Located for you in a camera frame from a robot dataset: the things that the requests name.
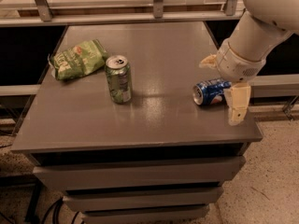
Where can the green soda can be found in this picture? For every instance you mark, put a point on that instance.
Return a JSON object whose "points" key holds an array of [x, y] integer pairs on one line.
{"points": [[118, 72]]}

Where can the grey drawer cabinet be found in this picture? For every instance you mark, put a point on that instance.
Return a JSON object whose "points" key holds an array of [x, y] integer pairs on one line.
{"points": [[76, 122]]}

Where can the top grey drawer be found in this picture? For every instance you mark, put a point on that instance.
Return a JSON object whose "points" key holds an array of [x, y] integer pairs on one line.
{"points": [[139, 173]]}

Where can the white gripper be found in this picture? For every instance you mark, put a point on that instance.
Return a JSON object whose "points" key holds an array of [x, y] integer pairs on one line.
{"points": [[237, 63]]}

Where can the middle grey drawer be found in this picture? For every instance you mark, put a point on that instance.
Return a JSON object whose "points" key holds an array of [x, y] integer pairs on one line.
{"points": [[143, 199]]}

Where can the blue pepsi can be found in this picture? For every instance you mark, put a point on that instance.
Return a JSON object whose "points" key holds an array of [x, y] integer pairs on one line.
{"points": [[210, 92]]}

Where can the bottom grey drawer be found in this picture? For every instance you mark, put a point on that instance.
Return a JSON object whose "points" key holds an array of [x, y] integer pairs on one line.
{"points": [[146, 215]]}

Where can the green jalapeno chip bag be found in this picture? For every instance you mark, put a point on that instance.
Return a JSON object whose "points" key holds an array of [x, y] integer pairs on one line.
{"points": [[78, 61]]}

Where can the grey drawer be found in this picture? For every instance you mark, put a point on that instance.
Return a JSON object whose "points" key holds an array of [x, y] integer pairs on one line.
{"points": [[143, 199], [139, 173], [146, 215]]}

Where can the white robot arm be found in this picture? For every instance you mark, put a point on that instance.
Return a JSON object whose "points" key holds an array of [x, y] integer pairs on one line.
{"points": [[264, 25]]}

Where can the metal window railing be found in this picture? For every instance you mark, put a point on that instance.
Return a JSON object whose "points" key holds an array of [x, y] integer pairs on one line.
{"points": [[18, 13]]}

